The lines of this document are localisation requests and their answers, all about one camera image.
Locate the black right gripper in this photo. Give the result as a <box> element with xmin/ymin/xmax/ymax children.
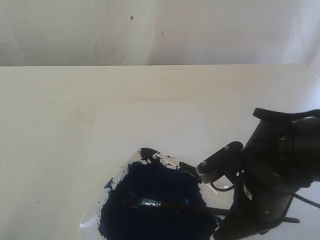
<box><xmin>214</xmin><ymin>107</ymin><xmax>320</xmax><ymax>237</ymax></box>

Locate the black paintbrush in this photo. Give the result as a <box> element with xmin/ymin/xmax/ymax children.
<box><xmin>124</xmin><ymin>193</ymin><xmax>229</xmax><ymax>216</ymax></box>

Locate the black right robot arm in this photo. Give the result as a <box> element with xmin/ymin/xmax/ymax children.
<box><xmin>213</xmin><ymin>108</ymin><xmax>320</xmax><ymax>240</ymax></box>

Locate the white paper sheet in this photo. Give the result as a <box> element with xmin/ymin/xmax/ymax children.
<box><xmin>89</xmin><ymin>101</ymin><xmax>214</xmax><ymax>167</ymax></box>

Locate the white square paint dish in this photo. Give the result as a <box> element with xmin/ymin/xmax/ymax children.
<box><xmin>78</xmin><ymin>147</ymin><xmax>233</xmax><ymax>240</ymax></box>

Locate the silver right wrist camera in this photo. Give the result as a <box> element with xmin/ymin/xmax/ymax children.
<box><xmin>196</xmin><ymin>141</ymin><xmax>243</xmax><ymax>184</ymax></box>

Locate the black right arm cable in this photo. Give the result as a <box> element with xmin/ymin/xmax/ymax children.
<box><xmin>209</xmin><ymin>174</ymin><xmax>320</xmax><ymax>223</ymax></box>

